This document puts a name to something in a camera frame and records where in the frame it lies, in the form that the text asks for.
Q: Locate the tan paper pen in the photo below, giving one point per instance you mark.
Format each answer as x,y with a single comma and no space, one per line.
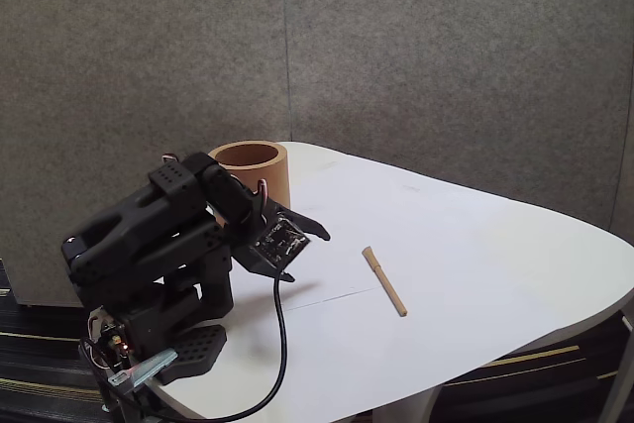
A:
386,284

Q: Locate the brown cork pen holder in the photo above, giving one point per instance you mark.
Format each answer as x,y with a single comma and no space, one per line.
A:
270,170

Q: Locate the grey metal table clamp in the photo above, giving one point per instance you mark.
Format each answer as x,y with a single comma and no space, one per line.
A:
148,366

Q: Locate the grey felt partition panel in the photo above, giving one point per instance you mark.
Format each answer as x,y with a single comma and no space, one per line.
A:
124,46
446,46

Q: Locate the white table leg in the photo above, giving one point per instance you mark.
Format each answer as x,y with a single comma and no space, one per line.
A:
611,393
428,405

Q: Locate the bare camera circuit board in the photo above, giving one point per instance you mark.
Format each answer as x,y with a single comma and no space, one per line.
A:
280,241

